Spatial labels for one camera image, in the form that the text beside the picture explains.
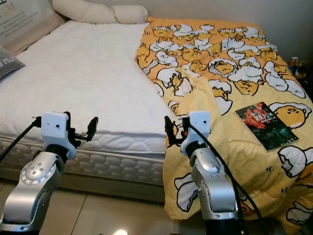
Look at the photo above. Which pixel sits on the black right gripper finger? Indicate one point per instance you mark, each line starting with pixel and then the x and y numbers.
pixel 170 129

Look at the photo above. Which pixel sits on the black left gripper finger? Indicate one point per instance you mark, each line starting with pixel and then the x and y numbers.
pixel 93 127

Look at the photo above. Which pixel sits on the dark red-covered book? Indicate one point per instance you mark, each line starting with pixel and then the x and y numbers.
pixel 266 125

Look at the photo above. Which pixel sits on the yellow cartoon print blanket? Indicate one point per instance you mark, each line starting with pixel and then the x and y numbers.
pixel 225 58

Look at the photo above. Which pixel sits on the grey bear pillow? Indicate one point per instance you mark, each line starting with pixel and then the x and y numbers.
pixel 7 66

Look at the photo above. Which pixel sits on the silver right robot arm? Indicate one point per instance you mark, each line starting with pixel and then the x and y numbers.
pixel 212 191

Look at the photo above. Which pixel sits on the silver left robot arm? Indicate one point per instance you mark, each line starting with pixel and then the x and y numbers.
pixel 32 191

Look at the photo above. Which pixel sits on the white quilted mattress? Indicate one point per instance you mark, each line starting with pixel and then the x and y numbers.
pixel 78 73

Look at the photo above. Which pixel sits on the beige bed base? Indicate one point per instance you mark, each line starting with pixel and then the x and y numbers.
pixel 102 190

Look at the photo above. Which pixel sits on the long beige bolster pillow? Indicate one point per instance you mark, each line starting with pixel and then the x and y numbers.
pixel 93 12

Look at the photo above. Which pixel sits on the beige printed headboard cushion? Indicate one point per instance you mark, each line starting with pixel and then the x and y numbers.
pixel 24 19

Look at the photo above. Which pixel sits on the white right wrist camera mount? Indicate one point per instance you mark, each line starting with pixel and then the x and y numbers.
pixel 198 129

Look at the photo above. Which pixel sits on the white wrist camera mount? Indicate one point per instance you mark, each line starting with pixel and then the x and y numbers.
pixel 56 129
pixel 198 129

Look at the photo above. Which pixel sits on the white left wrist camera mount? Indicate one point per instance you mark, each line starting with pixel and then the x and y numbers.
pixel 56 129

